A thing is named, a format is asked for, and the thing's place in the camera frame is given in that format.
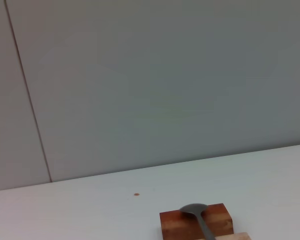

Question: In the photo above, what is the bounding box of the dark reddish wooden block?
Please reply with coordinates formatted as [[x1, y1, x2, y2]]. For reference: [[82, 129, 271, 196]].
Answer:
[[159, 202, 235, 240]]

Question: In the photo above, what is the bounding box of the light wooden block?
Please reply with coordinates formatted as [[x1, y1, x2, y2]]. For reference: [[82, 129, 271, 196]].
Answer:
[[196, 231, 254, 240]]

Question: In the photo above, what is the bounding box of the blue handled metal spoon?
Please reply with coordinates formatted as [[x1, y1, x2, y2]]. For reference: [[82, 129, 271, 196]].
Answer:
[[179, 203, 217, 240]]

